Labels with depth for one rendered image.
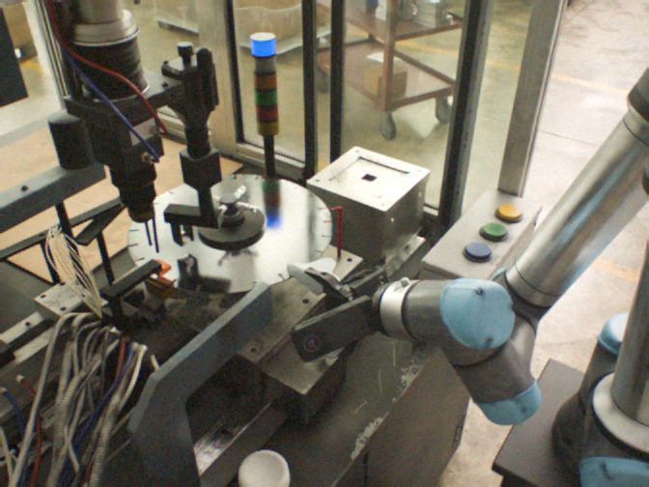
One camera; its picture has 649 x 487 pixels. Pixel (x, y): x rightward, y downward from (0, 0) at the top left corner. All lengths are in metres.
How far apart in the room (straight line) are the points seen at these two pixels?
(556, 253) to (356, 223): 0.52
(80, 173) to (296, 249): 0.36
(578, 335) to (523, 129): 1.26
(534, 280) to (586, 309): 1.65
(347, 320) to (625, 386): 0.32
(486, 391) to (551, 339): 1.54
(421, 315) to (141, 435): 0.34
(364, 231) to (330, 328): 0.44
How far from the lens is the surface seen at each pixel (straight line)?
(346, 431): 0.98
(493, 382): 0.75
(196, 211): 0.93
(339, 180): 1.24
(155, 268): 0.92
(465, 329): 0.68
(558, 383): 1.11
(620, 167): 0.72
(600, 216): 0.74
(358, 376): 1.05
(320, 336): 0.80
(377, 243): 1.20
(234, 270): 0.94
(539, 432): 1.03
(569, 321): 2.38
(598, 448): 0.78
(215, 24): 1.53
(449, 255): 1.06
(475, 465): 1.89
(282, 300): 1.03
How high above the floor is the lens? 1.54
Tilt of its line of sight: 37 degrees down
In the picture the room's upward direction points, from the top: straight up
